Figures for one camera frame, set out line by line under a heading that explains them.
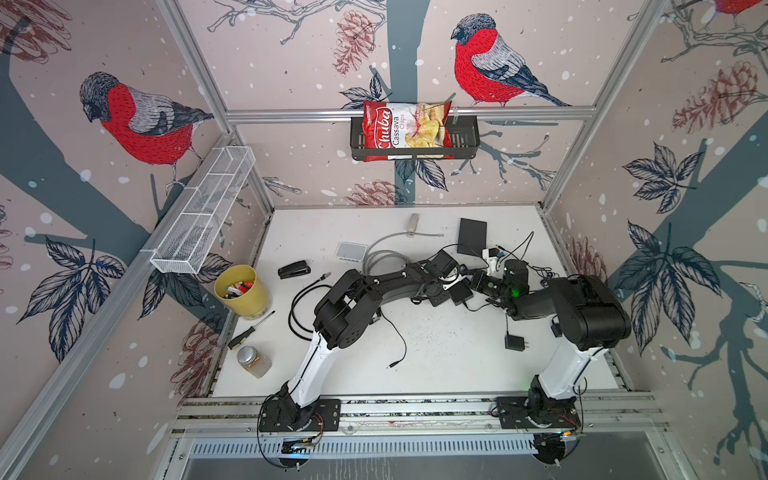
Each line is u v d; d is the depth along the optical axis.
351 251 1.05
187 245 0.71
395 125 0.88
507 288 0.79
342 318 0.53
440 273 0.76
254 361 0.74
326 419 0.73
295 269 1.01
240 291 0.84
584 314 0.50
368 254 1.05
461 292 0.87
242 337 0.86
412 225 1.13
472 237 1.11
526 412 0.73
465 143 0.93
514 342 0.84
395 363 0.82
